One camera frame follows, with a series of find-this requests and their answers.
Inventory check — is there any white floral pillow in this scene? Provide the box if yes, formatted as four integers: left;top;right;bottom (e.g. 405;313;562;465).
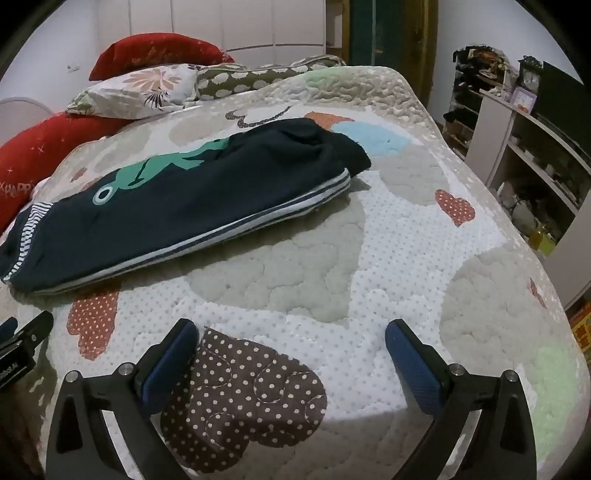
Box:
66;64;199;121

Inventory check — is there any olive cloud print pillow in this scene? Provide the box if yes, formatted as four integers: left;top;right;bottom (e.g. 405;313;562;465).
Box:
191;54;347;100

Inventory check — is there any green door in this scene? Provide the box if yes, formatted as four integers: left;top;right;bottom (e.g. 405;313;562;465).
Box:
348;0;439;70

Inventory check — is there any navy pants green dinosaur print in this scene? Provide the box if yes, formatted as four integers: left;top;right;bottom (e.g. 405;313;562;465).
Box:
0;117;372;296

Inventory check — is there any black table clock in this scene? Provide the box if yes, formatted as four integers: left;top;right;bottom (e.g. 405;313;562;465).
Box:
517;56;543;93

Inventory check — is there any white wardrobe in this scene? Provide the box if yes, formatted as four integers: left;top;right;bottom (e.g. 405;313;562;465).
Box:
97;0;326;49

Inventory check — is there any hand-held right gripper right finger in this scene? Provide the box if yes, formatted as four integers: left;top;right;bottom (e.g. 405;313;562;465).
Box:
385;318;539;480

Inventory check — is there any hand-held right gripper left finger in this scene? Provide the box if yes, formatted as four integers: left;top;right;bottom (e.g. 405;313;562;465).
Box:
46;318;200;480

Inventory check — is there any black television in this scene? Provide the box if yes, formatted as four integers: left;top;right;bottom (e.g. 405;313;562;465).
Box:
533;60;591;162

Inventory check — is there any yellow cardboard box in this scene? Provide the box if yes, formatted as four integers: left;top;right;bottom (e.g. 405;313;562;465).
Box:
570;307;591;361

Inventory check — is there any yellow bottle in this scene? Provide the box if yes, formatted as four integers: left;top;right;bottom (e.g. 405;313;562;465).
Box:
529;222;555;254

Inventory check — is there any quilted heart patchwork bedspread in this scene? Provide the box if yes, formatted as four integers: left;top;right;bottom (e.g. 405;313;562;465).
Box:
0;65;583;480

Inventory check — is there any white curved frame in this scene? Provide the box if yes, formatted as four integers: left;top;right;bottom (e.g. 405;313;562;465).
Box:
0;96;49;139

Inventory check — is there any shoe rack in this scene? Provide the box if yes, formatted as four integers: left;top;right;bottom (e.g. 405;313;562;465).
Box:
443;44;513;158

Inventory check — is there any red star print pillow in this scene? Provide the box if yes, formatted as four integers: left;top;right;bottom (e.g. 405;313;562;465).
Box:
89;33;235;81
0;113;125;232

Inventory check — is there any white shelf unit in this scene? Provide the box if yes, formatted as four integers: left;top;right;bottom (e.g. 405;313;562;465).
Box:
464;88;591;310

